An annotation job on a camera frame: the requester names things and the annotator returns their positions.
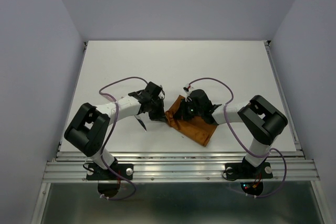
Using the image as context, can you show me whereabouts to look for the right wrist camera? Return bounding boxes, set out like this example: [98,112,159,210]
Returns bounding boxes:
[183,83,195,101]

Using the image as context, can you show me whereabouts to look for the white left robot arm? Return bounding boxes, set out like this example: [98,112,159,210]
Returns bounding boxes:
[64,82,166,179]

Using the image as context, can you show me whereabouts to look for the orange brown cloth napkin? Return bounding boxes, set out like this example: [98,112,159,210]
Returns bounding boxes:
[165,95,217,147]

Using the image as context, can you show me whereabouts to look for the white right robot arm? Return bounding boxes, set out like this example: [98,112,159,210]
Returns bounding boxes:
[172,89,288,177]

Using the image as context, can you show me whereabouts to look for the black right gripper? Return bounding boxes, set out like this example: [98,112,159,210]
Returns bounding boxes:
[173,98,203,120]

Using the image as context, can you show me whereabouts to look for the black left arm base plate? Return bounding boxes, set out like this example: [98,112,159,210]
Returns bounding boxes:
[83,163,134,181]

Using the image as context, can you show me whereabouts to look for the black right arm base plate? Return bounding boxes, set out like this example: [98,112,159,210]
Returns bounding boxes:
[222,162,273,181]

